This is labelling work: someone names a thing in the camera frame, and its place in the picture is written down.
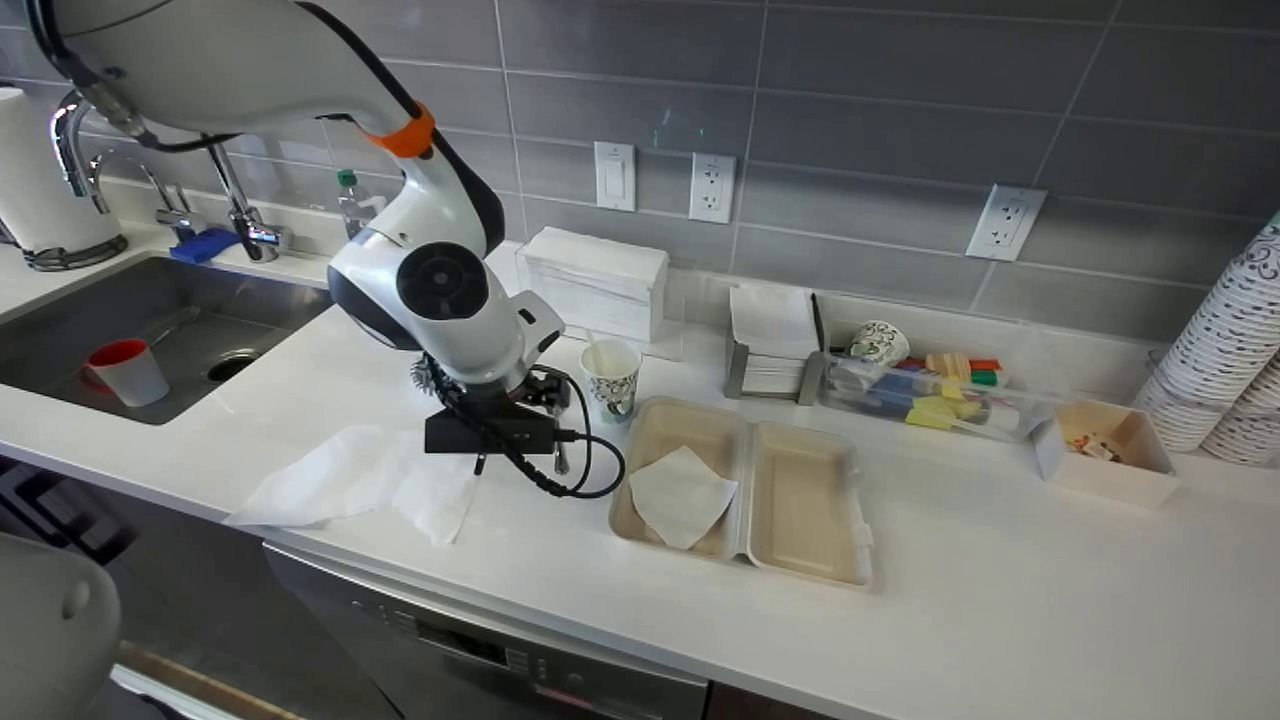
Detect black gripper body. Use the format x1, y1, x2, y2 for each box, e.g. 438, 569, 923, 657
422, 349, 574, 422

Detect red rimmed white cup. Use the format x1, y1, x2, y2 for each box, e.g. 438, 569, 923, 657
81, 331, 178, 411

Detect blue sachet stack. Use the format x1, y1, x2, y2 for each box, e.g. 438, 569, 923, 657
864, 367, 923, 422

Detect white light switch plate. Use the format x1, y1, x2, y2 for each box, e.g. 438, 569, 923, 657
589, 135, 646, 217

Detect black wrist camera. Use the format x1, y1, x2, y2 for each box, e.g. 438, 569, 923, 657
422, 404, 566, 460

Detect yellow sachet stack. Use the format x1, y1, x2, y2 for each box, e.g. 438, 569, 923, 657
906, 387, 970, 437

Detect stainless dishwasher front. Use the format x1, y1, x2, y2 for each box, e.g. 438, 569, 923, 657
261, 538, 715, 720

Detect white paper cup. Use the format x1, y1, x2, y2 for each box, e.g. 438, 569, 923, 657
579, 335, 647, 427

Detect white wall outlet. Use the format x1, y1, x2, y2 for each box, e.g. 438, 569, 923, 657
966, 179, 1052, 269
684, 148, 742, 230

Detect beige cardboard box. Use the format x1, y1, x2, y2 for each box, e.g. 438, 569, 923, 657
1028, 394, 1186, 511

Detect white square napkin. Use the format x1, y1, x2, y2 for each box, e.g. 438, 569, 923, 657
625, 439, 745, 558

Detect patterned paper cup stack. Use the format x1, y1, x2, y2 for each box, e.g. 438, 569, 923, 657
1195, 356, 1280, 472
1134, 210, 1280, 422

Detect chrome sink faucet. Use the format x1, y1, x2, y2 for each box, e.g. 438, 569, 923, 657
47, 91, 290, 269

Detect blue sponge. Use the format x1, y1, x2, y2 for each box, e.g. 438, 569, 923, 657
164, 225, 243, 269

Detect small round patterned ball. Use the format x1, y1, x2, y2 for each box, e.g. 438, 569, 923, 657
844, 315, 917, 371

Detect clear condiment organizer tray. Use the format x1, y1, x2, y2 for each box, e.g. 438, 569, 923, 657
810, 344, 1062, 444

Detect clear plastic soap bottle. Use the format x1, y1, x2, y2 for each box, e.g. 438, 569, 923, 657
327, 166, 397, 246

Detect clear napkin dispenser box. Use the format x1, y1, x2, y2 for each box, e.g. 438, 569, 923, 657
513, 222, 677, 349

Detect beige clamshell takeout container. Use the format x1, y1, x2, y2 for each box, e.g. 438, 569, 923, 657
603, 394, 880, 593

